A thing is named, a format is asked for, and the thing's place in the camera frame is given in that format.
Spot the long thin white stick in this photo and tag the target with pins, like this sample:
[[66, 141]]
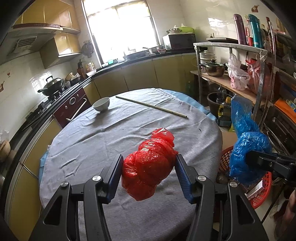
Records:
[[153, 106]]

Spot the black wok with lid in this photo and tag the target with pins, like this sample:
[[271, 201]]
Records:
[[53, 85]]

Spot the yellow lower cabinets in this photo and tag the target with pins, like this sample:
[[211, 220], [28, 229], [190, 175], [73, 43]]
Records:
[[23, 77]]

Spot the black plastic bucket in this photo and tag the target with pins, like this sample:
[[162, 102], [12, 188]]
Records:
[[214, 100]]

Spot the teal thermos bottle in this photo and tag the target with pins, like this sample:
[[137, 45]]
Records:
[[256, 29]]

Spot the steel pot with lid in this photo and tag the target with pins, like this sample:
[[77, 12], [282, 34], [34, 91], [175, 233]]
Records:
[[213, 68]]

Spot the red white medicine box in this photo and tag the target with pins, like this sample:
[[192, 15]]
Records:
[[256, 190]]

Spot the black microwave oven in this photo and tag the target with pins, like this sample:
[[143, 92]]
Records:
[[179, 41]]

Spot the blue plastic bag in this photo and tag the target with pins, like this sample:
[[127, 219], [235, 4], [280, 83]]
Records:
[[250, 138]]

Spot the person's right hand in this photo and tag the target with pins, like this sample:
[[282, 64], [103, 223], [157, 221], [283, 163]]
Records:
[[290, 210]]

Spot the cardboard box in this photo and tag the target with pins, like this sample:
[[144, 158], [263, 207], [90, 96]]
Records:
[[228, 139]]

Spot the white pink plastic bag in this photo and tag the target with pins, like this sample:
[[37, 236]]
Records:
[[238, 77]]

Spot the purple thermos bottle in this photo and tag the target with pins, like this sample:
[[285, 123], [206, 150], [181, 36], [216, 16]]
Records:
[[240, 29]]

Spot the red plastic bag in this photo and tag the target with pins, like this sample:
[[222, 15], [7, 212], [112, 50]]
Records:
[[144, 169]]

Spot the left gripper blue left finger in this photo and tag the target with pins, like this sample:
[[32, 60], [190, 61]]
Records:
[[112, 178]]

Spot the white ceramic bowl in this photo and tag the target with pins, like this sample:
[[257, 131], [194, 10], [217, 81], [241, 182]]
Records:
[[101, 104]]

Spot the range hood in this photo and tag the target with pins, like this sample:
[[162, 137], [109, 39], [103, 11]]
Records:
[[23, 39]]

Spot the dark red oven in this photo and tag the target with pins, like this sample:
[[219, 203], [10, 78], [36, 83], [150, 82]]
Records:
[[71, 108]]

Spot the grey table cloth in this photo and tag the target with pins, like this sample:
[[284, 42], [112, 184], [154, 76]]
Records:
[[90, 142]]

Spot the yellow wall cabinet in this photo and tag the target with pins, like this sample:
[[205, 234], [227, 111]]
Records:
[[62, 48]]

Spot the cooking oil bottle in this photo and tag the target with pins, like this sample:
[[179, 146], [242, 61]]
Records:
[[224, 113]]

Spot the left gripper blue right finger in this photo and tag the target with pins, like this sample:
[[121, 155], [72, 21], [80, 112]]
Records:
[[187, 179]]

